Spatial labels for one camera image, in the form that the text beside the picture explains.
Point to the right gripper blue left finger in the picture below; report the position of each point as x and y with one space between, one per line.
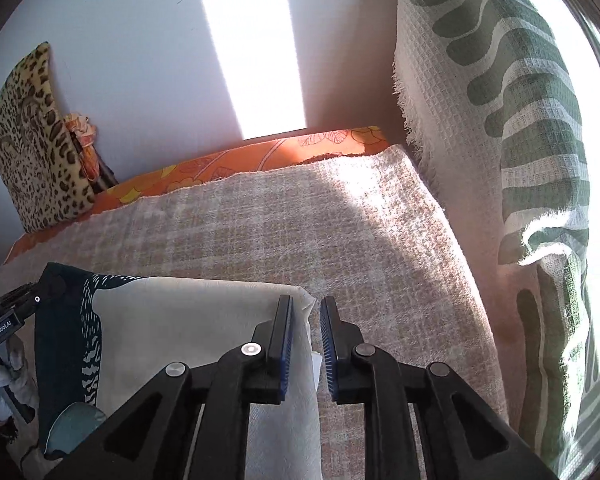
191 422

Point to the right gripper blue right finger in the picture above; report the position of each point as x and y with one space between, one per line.
419 422

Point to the teal and white printed shirt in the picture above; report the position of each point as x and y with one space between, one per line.
106 335

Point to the leopard print cushion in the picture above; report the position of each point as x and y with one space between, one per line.
39 163

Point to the beige plaid bed blanket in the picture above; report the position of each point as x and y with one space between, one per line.
364 230

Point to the orange floral bed sheet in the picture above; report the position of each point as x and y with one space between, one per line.
260 156

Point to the green white patterned throw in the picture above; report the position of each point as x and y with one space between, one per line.
502 101

